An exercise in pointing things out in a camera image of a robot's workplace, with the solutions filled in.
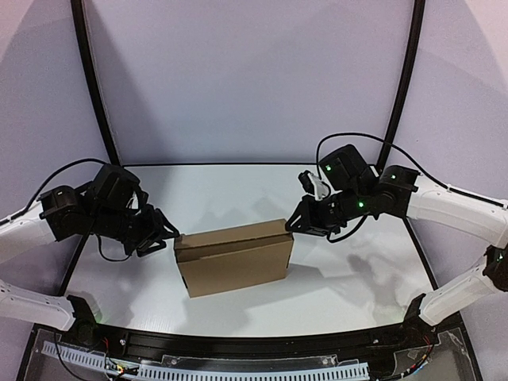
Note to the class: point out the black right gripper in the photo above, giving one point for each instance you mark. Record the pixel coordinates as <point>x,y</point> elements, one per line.
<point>315,217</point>

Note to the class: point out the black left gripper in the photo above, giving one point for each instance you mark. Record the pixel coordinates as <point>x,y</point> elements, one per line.
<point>150,228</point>

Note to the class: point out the brown cardboard paper box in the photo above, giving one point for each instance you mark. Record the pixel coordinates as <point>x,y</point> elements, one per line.
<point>231,259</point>

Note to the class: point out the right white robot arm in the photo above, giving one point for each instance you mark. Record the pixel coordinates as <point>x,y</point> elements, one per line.
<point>413,195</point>

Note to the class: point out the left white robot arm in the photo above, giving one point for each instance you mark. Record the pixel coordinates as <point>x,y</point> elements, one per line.
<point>49,216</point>

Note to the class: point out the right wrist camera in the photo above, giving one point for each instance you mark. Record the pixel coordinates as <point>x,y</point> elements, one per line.
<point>314,186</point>

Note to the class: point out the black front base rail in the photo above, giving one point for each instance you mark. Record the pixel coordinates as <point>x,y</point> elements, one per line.
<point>393,352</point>

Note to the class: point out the white slotted cable duct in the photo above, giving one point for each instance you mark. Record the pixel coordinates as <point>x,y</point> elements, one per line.
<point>317,368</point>

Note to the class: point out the black enclosure frame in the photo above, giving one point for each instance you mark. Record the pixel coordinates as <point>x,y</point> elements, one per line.
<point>242,82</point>

